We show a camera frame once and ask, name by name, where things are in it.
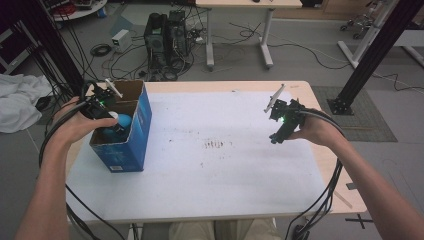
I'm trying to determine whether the coiled black cable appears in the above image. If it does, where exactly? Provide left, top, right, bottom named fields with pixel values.
left=89, top=43, right=113, bottom=58

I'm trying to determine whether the black computer tower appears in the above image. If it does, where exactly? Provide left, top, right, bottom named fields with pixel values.
left=143, top=12, right=169, bottom=68
left=167, top=9, right=189, bottom=61

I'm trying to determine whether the grey floor mat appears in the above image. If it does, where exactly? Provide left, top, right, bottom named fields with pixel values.
left=311, top=85, right=398, bottom=143

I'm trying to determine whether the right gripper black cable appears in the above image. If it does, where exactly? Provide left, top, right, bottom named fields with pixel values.
left=284, top=108, right=346, bottom=240

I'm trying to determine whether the person's right hand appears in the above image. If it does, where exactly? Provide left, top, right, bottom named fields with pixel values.
left=288, top=108, right=346, bottom=148

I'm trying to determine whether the black metal stand post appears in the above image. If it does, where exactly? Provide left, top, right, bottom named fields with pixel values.
left=19, top=0, right=84, bottom=94
left=326, top=0, right=424, bottom=116

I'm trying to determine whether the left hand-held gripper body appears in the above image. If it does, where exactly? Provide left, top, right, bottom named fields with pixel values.
left=80, top=78, right=124, bottom=127

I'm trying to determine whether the small white box device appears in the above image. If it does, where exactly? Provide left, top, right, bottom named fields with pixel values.
left=111, top=29, right=133, bottom=53

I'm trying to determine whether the long black floor cable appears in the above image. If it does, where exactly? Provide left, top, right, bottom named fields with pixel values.
left=229, top=21, right=349, bottom=71

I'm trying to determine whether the light blue ball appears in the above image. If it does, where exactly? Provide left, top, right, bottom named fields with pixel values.
left=101, top=111, right=134, bottom=143

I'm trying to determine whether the person's left hand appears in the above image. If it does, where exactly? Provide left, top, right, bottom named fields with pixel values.
left=53, top=96, right=119, bottom=148

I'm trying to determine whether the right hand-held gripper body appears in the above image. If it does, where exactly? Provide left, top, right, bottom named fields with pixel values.
left=264, top=83, right=306, bottom=134

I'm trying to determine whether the wheeled stand base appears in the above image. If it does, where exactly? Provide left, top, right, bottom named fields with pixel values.
left=339, top=13, right=374, bottom=39

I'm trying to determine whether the white-legged desk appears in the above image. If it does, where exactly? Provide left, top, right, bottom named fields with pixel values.
left=195, top=0, right=303, bottom=71

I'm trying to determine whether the white metal frame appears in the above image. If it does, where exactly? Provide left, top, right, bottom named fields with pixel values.
left=337, top=0, right=424, bottom=69

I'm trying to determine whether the white cloth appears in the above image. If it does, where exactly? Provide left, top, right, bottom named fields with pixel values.
left=0, top=73, right=54, bottom=134

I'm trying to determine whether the round white table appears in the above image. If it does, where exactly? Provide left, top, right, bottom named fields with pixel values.
left=43, top=0, right=108, bottom=22

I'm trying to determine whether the blue cardboard box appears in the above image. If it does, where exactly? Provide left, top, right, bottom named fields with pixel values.
left=88, top=79, right=153, bottom=173

